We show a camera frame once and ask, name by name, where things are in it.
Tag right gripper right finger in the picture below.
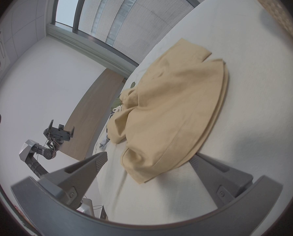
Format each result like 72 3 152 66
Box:
189 152 254 205

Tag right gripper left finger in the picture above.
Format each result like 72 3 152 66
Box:
39 152 109 206

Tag tan shorts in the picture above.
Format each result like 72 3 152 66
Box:
107 38 230 184

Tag window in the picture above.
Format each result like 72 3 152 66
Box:
46 0 245 67

